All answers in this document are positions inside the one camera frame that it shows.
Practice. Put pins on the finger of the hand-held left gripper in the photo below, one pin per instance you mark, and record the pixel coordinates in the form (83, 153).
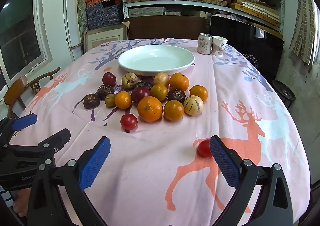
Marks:
(25, 120)
(55, 139)

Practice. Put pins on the dark water chestnut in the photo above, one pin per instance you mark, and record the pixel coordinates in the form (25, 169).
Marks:
(143, 85)
(105, 91)
(176, 95)
(91, 100)

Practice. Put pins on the person's left hand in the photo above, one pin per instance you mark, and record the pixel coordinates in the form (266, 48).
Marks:
(21, 202)

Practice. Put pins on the white plate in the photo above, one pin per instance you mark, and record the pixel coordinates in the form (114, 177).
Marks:
(155, 59)

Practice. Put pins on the dark red plum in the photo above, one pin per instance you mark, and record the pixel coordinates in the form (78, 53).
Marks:
(140, 94)
(109, 78)

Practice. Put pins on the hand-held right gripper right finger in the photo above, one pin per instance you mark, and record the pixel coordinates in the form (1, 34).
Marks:
(223, 163)

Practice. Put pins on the white board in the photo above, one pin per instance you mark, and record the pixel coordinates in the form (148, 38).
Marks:
(72, 23)

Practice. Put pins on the stack of blue patterned boxes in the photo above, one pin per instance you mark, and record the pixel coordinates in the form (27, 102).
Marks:
(102, 14)

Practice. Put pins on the pink deer print tablecloth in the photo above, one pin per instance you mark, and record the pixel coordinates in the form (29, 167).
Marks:
(155, 166)

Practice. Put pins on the black screen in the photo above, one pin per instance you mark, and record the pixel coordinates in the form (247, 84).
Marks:
(240, 40)

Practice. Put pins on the wooden chair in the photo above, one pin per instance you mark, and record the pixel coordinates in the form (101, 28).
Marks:
(15, 93)

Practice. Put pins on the white framed window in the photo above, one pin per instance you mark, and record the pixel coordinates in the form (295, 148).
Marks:
(20, 28)

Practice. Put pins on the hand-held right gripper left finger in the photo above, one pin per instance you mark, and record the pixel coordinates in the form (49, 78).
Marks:
(95, 163)

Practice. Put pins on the white paper cup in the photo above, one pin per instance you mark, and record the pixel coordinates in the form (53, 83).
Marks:
(219, 45)

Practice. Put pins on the large orange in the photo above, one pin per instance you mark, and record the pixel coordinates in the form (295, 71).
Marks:
(149, 108)

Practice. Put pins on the grey metal shelf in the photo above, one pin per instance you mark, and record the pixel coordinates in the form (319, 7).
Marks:
(124, 3)

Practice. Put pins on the striped pepino melon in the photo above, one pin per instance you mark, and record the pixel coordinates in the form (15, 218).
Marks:
(193, 105)
(129, 79)

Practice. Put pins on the white drink can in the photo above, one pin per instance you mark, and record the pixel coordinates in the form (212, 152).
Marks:
(204, 44)

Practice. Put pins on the brick pattern panel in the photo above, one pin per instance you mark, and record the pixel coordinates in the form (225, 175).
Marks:
(303, 28)

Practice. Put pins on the beige picture frame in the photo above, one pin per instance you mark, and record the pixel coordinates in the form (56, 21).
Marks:
(105, 37)

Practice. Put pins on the black round stand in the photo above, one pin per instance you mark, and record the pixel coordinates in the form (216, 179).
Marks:
(283, 92)

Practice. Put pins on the bright red plum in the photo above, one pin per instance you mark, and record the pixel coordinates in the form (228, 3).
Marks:
(203, 148)
(129, 121)

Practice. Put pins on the small yellow passion fruit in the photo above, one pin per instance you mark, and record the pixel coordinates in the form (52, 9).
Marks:
(110, 100)

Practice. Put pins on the small orange mandarin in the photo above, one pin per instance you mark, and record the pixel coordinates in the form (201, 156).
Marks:
(123, 100)

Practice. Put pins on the dark brown wooden board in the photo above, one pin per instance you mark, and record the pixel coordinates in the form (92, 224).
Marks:
(165, 28)

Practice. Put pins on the stone pattern board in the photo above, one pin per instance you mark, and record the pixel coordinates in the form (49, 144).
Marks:
(82, 8)

